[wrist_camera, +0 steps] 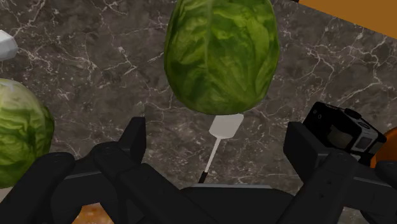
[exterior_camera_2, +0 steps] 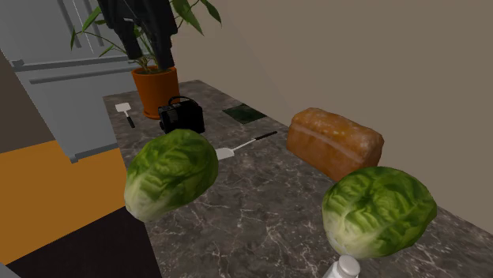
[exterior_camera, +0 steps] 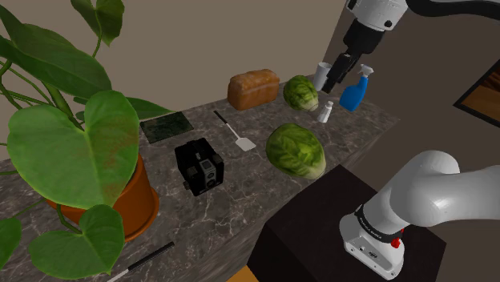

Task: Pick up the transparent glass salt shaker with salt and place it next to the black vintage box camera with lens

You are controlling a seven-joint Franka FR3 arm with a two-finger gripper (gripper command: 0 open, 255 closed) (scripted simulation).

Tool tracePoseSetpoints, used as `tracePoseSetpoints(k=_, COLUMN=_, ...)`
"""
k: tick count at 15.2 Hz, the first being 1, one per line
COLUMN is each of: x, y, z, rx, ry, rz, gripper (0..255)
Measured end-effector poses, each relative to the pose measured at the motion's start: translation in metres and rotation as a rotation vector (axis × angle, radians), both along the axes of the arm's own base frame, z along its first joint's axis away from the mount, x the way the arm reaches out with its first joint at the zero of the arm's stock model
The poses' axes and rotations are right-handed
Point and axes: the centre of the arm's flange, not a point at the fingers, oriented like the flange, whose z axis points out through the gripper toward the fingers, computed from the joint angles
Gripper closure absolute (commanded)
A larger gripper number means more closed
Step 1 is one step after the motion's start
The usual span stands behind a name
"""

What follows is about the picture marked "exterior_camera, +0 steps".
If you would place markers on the white cup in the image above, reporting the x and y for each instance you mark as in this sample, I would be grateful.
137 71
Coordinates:
320 76

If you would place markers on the brown bread loaf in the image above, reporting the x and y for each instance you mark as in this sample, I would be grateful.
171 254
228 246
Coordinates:
254 90

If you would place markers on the small green lettuce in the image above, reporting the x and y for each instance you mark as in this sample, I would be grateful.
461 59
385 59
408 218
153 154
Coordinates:
300 93

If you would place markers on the black box camera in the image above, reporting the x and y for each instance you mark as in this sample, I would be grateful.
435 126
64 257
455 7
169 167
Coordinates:
199 166

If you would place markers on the large green lettuce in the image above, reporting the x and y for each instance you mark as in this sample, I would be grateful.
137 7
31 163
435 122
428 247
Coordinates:
295 150

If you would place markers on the blue spray bottle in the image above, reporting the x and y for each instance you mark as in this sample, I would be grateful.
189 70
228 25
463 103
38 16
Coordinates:
353 97

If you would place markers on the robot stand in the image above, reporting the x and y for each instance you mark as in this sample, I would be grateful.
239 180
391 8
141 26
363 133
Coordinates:
312 218

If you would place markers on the green plant in orange pot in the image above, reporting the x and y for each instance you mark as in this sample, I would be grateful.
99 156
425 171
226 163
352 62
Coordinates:
74 156

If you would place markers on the white salt shaker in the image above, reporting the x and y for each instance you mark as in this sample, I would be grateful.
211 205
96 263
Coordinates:
325 113

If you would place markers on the dark framed wall picture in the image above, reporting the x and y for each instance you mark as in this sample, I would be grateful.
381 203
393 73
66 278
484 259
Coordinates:
484 97

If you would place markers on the dark green flat board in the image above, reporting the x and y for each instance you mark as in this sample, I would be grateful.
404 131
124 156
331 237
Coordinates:
166 127

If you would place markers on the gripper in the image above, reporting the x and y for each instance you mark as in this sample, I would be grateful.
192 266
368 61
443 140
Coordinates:
363 39

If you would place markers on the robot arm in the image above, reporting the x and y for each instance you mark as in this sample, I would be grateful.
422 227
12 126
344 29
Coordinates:
425 191

